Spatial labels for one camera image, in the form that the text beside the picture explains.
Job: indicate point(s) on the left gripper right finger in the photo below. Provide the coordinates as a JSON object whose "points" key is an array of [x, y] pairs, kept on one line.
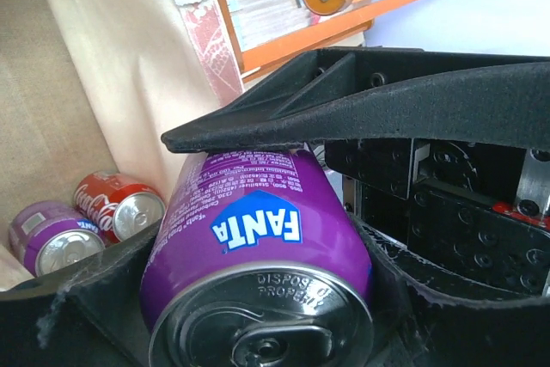
{"points": [[444, 319]]}

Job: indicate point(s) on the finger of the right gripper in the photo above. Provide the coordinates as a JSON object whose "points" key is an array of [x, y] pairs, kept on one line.
{"points": [[361, 93]]}

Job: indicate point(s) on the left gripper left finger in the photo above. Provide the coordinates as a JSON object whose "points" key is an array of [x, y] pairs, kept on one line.
{"points": [[86, 314]]}

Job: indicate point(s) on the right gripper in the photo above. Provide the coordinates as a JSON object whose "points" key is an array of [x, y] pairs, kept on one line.
{"points": [[478, 210]]}

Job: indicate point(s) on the purple fanta can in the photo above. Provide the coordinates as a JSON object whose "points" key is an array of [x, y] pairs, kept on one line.
{"points": [[49, 235], [256, 263]]}

